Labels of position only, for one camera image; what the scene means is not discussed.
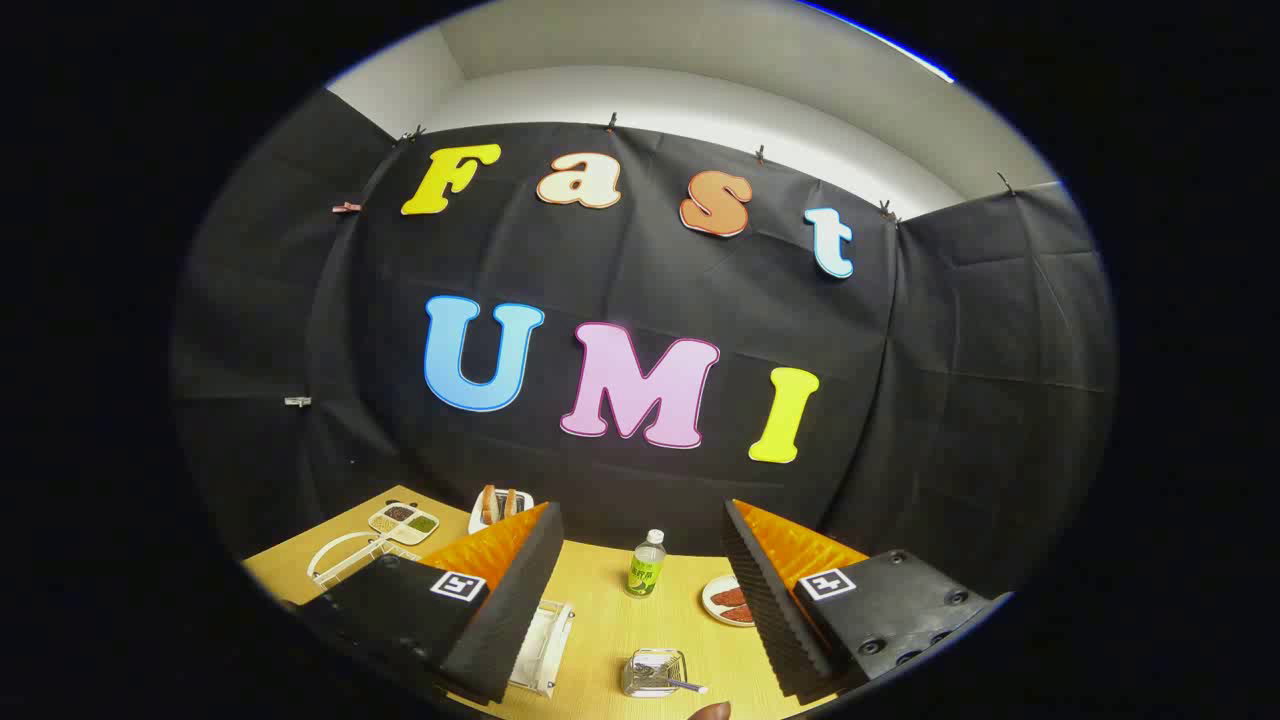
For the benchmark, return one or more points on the white divided grain dish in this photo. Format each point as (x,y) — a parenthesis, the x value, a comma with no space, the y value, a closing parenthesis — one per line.
(403,523)

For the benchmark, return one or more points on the red food piece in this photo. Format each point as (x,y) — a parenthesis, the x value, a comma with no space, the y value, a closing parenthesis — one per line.
(738,613)
(732,597)

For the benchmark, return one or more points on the toast slice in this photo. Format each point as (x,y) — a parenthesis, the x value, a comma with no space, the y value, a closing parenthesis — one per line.
(510,503)
(489,503)

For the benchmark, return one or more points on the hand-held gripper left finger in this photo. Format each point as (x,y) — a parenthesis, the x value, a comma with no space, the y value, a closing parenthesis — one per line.
(510,610)

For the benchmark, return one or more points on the white toaster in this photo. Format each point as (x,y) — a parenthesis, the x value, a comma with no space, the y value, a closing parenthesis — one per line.
(522,502)

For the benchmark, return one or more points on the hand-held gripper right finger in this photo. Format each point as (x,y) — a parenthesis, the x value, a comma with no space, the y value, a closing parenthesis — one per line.
(775,610)

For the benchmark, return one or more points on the green label drink bottle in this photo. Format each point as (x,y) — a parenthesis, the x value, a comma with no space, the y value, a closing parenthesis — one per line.
(646,572)

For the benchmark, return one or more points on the white oval dish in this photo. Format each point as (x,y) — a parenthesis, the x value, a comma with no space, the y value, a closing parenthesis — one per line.
(714,600)

